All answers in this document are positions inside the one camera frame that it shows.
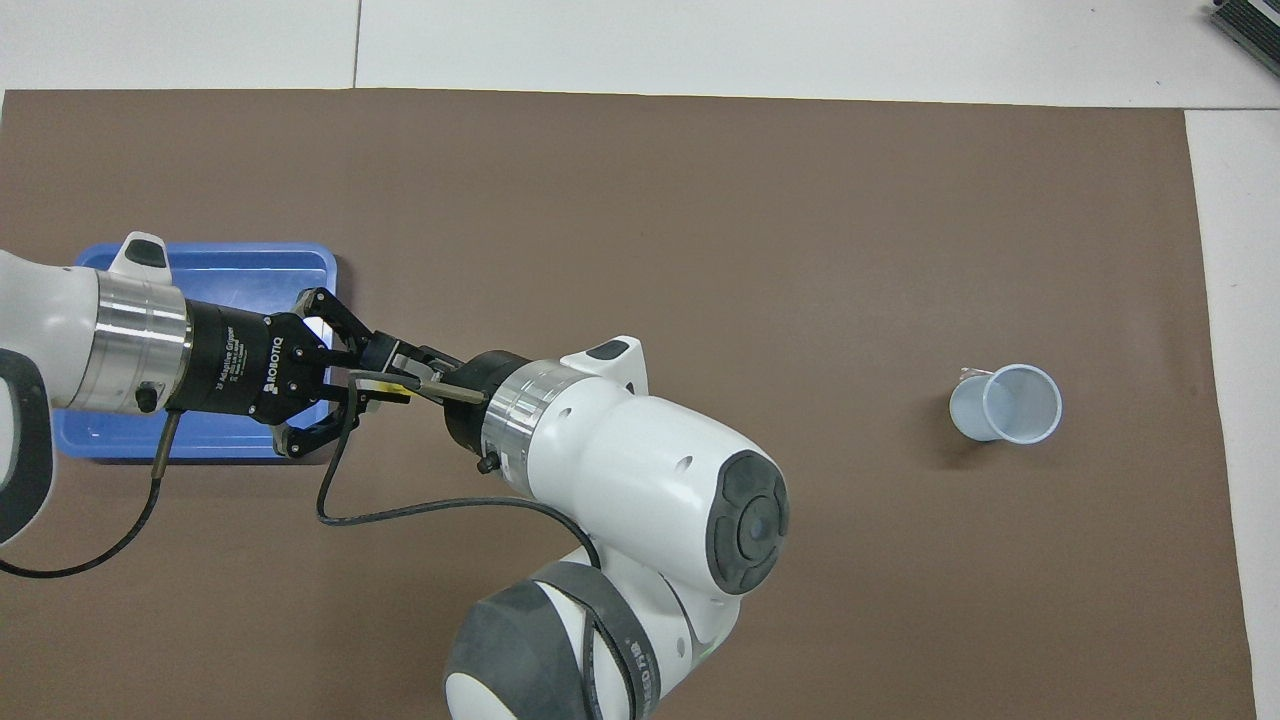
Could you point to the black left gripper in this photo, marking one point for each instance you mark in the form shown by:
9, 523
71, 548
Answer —
240, 365

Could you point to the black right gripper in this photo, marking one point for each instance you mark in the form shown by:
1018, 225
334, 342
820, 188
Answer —
475, 400

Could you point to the yellow pen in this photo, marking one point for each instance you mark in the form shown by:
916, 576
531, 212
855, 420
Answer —
392, 384

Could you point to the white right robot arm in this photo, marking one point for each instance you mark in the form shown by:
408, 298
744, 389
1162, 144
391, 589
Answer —
640, 470

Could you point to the blue plastic tray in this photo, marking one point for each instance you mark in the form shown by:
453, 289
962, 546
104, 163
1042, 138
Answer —
240, 275

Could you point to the brown table mat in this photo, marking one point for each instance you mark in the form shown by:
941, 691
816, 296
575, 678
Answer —
700, 250

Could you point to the translucent plastic cup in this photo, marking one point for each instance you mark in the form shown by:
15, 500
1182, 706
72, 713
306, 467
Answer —
1010, 405

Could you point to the dark grey ribbed device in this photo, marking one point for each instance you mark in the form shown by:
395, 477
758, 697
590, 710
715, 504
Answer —
1250, 20

